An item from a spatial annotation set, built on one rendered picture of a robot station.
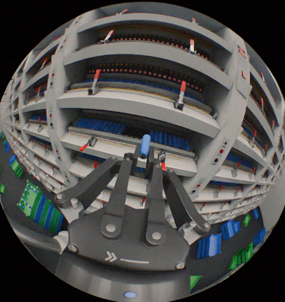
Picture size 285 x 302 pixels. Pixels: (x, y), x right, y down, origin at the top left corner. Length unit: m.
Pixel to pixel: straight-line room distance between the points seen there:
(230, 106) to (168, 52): 0.24
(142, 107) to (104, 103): 0.11
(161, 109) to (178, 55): 0.18
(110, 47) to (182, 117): 0.31
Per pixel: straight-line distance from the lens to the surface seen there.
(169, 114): 0.30
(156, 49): 0.32
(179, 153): 0.40
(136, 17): 0.44
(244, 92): 0.43
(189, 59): 0.33
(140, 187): 0.51
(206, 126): 0.34
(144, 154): 0.20
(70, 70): 0.52
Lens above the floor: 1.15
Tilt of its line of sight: 34 degrees down
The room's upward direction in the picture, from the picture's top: 14 degrees clockwise
